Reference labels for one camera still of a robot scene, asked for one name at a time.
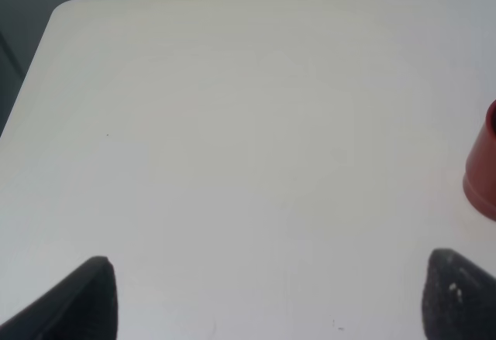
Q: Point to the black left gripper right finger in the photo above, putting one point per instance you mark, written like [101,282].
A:
[458,298]

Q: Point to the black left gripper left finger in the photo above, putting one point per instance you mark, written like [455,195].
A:
[84,305]

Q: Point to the red plastic cup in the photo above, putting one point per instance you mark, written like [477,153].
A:
[479,177]

